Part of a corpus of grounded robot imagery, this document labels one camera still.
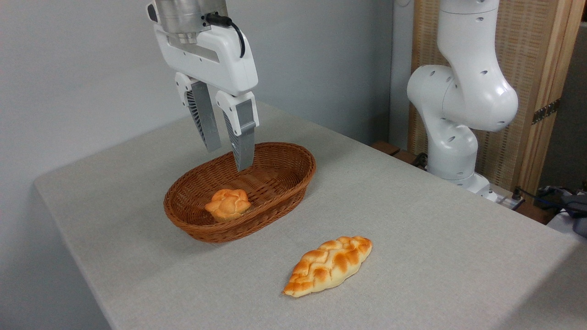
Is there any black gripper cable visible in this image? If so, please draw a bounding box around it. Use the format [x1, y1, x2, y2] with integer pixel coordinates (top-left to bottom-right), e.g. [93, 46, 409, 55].
[205, 13, 246, 59]

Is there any grey device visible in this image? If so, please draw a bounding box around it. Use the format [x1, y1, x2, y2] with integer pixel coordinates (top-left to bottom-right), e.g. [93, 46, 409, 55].
[560, 194, 587, 238]

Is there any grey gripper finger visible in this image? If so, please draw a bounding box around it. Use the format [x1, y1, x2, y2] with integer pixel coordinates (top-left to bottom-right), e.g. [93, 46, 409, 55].
[216, 90, 260, 172]
[174, 72, 222, 153]

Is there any brown oval wicker basket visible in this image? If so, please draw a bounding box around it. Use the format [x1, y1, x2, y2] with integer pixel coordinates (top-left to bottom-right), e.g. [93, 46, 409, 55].
[163, 142, 316, 243]

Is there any grey tablecloth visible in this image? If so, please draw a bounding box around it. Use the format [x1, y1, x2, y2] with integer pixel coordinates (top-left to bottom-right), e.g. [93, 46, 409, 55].
[33, 101, 587, 330]

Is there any round flower-shaped bread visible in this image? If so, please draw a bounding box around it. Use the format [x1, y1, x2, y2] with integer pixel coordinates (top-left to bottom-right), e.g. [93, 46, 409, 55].
[205, 188, 251, 223]

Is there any wooden folding screen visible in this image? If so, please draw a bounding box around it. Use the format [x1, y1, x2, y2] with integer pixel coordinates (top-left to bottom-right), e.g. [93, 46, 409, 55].
[408, 0, 587, 198]

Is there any black power cable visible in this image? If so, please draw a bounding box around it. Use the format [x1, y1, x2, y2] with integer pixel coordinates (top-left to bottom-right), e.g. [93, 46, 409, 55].
[510, 186, 587, 216]

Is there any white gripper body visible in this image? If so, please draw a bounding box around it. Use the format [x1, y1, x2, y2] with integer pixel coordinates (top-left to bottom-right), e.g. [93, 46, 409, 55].
[153, 23, 259, 97]

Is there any long braided bread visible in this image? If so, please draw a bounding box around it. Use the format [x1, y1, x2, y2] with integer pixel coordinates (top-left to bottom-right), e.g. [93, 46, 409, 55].
[282, 236, 373, 298]

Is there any brown wooden base board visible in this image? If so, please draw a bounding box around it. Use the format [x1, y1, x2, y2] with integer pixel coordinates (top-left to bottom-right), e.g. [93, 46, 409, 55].
[371, 141, 428, 169]

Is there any metal screen hinge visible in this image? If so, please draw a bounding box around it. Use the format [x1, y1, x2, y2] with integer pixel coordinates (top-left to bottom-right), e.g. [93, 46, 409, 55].
[532, 99, 561, 125]

